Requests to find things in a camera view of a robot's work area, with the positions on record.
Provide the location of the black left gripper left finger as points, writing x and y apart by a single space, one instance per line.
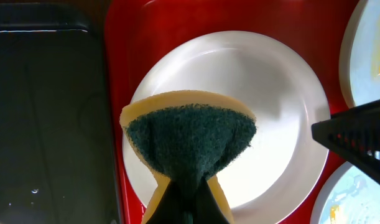
208 205

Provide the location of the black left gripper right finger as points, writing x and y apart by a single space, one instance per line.
355 136

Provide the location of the light blue plate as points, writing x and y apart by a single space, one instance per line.
348 196

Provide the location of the yellow green sponge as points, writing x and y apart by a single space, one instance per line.
187 136

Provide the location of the white plate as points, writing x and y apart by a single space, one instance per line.
277 172

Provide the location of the black plastic tray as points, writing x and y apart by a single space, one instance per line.
57 160

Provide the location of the red plastic tray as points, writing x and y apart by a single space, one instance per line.
139 33

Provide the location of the green plate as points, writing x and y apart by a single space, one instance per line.
359 65

